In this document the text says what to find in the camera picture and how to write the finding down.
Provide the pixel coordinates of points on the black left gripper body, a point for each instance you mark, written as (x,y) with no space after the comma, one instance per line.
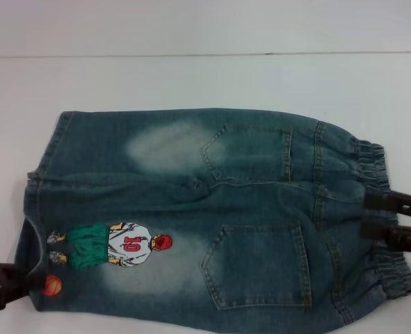
(0,285)

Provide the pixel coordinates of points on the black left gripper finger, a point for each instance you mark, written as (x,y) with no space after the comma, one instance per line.
(35,282)

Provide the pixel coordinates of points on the blue denim shorts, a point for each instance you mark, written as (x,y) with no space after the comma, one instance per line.
(226,195)

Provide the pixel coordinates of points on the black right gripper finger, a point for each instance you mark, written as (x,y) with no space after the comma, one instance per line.
(386,201)
(393,236)

